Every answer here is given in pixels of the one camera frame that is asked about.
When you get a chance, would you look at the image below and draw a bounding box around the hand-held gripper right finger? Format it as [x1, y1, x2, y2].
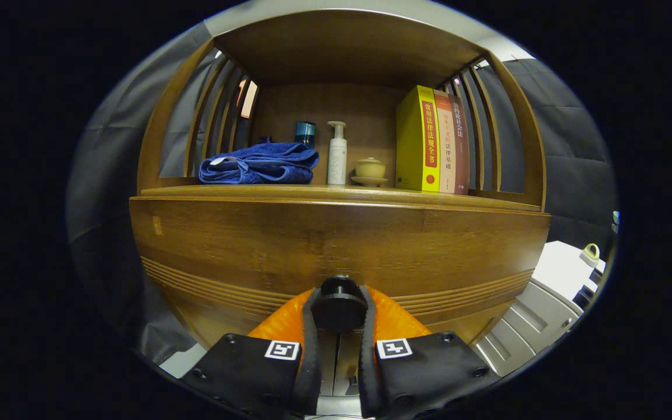
[358, 285, 503, 419]

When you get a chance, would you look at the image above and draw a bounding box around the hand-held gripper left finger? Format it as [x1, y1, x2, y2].
[180, 286, 322, 418]

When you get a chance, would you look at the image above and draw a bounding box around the black drawer knob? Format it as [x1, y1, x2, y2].
[311, 275, 369, 333]

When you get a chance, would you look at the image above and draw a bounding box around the wooden drawer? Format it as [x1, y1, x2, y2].
[129, 197, 551, 351]

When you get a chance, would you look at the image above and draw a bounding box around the wooden countertop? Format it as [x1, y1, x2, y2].
[139, 184, 541, 212]

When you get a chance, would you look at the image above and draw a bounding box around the white side cabinet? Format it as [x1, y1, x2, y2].
[473, 240, 607, 377]

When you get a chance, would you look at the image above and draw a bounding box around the wooden cabinet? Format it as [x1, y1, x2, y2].
[136, 9, 548, 351]

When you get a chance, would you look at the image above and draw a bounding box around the beige lidded teacup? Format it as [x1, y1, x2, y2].
[351, 156, 390, 187]

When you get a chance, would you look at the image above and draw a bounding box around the blue folded towel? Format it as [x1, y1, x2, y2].
[198, 142, 320, 185]

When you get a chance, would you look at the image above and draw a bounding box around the white pump bottle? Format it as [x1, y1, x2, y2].
[327, 121, 348, 186]

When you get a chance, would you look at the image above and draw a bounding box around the teal bottle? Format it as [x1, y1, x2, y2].
[295, 121, 316, 149]

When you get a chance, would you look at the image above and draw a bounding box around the orange beige book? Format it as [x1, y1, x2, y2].
[433, 89, 457, 194]

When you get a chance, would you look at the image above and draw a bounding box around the yellow book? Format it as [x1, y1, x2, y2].
[395, 85, 442, 193]

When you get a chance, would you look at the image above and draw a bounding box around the brown book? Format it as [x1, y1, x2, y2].
[450, 95, 471, 195]

